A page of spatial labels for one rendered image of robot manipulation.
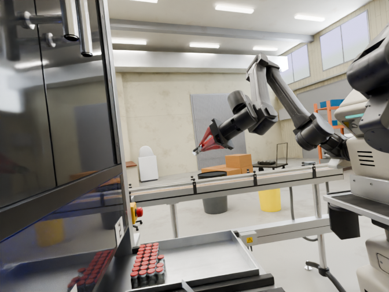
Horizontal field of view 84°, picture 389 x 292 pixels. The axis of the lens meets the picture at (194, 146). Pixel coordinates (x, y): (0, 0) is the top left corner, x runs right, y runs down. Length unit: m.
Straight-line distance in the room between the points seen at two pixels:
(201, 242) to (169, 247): 0.12
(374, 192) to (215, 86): 9.79
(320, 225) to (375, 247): 1.18
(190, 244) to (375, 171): 0.64
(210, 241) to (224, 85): 9.92
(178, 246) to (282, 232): 1.18
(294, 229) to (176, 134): 7.85
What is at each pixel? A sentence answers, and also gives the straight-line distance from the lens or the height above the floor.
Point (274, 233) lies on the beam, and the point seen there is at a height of 0.50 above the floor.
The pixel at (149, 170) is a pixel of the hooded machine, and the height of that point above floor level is 0.40.
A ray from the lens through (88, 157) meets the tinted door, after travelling 0.55.
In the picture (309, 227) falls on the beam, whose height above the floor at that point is 0.50.
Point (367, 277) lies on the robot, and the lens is 0.93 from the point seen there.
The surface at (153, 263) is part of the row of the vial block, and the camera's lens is 0.72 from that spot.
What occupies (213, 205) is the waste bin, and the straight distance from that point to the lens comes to 3.85.
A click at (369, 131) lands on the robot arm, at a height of 1.24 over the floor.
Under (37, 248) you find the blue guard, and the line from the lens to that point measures 0.36.
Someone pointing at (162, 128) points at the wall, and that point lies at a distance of 9.24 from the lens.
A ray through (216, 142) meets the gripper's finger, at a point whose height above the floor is 1.25.
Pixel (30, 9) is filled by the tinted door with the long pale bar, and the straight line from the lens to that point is 0.46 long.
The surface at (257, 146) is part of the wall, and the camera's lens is 11.10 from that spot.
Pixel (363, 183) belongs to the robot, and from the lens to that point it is 0.83.
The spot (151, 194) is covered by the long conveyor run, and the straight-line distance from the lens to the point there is 1.61.
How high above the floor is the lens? 1.26
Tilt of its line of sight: 1 degrees down
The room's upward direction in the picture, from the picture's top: 6 degrees counter-clockwise
